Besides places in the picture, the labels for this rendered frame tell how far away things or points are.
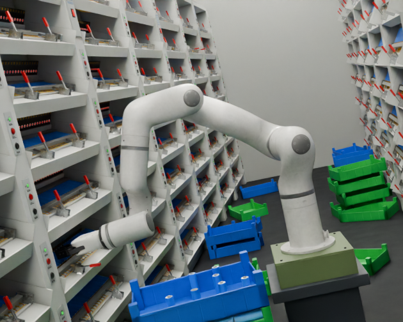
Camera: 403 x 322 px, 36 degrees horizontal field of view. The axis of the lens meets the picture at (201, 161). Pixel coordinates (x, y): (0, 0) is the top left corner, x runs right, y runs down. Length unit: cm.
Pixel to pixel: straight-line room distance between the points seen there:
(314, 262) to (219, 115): 57
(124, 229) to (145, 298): 45
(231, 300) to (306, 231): 79
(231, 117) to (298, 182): 31
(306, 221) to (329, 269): 18
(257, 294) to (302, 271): 69
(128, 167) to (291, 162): 53
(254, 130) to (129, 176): 44
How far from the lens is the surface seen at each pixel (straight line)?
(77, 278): 203
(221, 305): 139
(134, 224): 196
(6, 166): 178
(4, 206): 181
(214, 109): 203
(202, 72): 511
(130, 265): 248
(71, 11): 247
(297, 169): 206
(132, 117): 195
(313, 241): 214
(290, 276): 207
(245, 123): 203
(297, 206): 210
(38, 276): 182
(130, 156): 195
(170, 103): 193
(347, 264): 209
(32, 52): 210
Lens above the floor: 98
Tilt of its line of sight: 7 degrees down
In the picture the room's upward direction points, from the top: 13 degrees counter-clockwise
